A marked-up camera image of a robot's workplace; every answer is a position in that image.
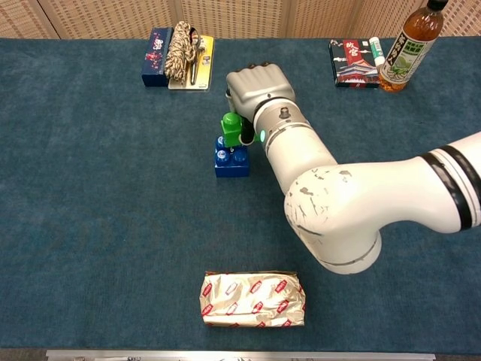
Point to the amber tea bottle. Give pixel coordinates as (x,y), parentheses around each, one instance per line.
(406,52)

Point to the white green tube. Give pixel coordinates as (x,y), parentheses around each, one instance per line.
(376,50)

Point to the green toy brick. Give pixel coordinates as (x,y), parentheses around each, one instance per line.
(230,129)

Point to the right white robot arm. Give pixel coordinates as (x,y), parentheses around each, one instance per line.
(338,199)

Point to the aluminium profile rail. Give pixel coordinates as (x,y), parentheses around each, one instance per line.
(240,355)

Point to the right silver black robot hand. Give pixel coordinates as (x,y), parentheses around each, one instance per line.
(259,86)

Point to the palace print box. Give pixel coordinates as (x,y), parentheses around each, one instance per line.
(353,65)

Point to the cream red-print wrapped package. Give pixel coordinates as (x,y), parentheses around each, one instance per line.
(251,299)

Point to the woven beige folding screen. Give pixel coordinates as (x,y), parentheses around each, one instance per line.
(240,17)

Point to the dark blue printed box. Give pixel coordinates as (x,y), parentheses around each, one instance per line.
(154,56)

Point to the blue toy brick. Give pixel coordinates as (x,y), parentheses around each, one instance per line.
(233,165)

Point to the yellow blister card package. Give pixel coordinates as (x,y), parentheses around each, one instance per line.
(206,64)

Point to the black tool on card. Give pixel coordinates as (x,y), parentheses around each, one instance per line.
(193,67)

